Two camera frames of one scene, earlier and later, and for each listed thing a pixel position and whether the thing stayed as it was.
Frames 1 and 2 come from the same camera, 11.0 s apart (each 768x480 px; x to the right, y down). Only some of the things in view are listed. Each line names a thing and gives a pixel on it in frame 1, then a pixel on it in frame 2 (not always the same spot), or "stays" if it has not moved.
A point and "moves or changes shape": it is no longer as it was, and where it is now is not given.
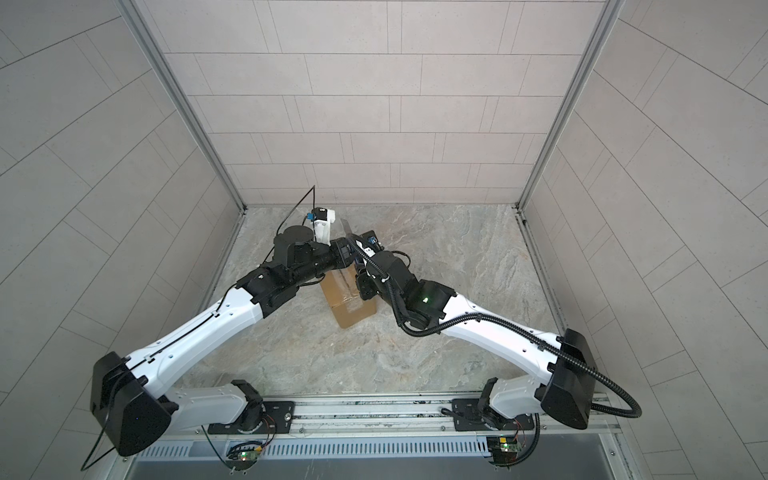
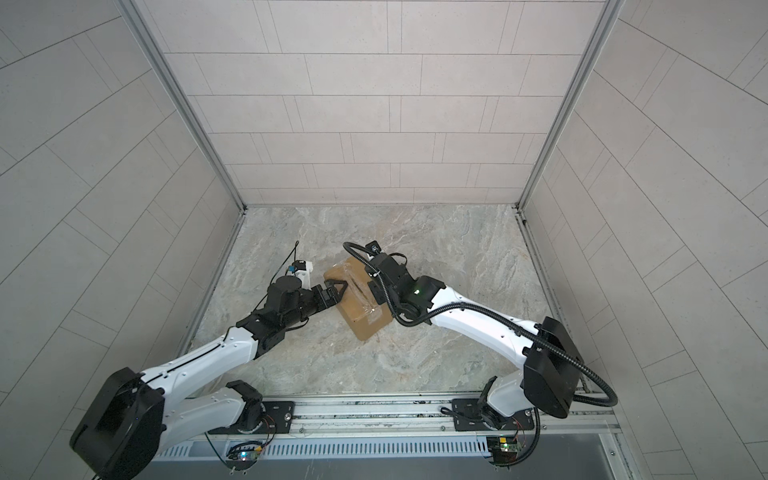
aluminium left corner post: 188,101 stays
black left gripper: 342,259 to 331,296
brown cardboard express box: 341,289 moves or changes shape
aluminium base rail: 580,417 stays
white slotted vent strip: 379,447 stays
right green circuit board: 504,450 stays
